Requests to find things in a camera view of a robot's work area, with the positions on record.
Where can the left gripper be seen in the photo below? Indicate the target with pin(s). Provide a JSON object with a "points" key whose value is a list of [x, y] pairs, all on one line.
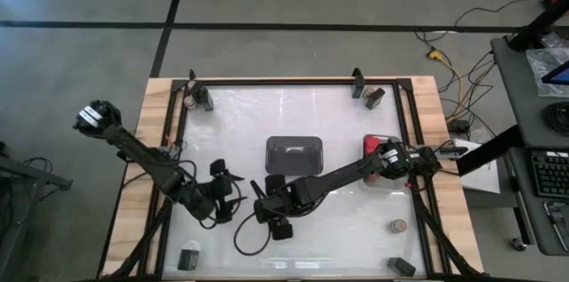
{"points": [[218, 190]]}

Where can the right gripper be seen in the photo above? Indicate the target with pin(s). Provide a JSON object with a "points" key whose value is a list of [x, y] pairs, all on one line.
{"points": [[275, 206]]}

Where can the black block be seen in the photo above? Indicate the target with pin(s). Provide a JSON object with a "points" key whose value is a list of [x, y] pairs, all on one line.
{"points": [[400, 266]]}

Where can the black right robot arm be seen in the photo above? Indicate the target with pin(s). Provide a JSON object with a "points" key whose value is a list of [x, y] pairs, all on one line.
{"points": [[338, 179]]}

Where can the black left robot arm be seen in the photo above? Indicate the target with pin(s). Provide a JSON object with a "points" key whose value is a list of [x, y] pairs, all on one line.
{"points": [[133, 144]]}

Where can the dark grey plastic bin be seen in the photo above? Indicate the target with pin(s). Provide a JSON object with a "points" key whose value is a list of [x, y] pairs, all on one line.
{"points": [[293, 155]]}

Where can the clear glass spice jar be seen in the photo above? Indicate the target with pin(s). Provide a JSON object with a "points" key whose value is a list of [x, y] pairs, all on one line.
{"points": [[193, 246]]}

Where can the small black clamp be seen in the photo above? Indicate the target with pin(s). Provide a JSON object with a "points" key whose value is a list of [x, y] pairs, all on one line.
{"points": [[192, 74]]}

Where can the white translucent plastic bin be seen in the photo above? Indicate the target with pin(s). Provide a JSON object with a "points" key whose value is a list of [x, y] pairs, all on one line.
{"points": [[382, 184]]}

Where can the grey metal stand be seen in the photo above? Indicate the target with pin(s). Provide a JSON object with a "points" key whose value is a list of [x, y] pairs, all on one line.
{"points": [[26, 171]]}

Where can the black power adapter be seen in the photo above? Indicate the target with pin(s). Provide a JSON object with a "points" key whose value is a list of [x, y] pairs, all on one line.
{"points": [[458, 125]]}

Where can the white paper sheet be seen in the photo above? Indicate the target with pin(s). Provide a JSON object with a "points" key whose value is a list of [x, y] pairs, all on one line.
{"points": [[482, 179]]}

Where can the black diagonal desk bar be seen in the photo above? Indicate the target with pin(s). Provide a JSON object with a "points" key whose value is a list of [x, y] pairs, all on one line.
{"points": [[489, 150]]}

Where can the grey caster wheel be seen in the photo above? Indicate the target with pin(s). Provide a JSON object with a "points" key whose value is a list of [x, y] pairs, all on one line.
{"points": [[518, 243]]}

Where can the grey office desk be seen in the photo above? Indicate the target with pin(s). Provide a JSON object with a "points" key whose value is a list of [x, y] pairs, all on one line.
{"points": [[520, 95]]}

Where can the black computer keyboard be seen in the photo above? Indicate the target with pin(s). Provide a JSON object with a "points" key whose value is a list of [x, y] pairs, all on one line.
{"points": [[551, 175]]}

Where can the grey metal hand tool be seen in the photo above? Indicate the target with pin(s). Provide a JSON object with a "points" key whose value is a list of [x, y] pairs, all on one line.
{"points": [[555, 215]]}

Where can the clear plastic bag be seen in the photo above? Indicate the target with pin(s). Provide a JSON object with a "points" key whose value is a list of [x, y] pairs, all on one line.
{"points": [[540, 62]]}

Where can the monitor with blue screen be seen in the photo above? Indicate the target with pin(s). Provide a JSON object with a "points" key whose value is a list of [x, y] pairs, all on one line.
{"points": [[561, 75]]}

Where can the black aluminium table frame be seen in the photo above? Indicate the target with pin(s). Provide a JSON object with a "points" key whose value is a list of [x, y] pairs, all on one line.
{"points": [[289, 82]]}

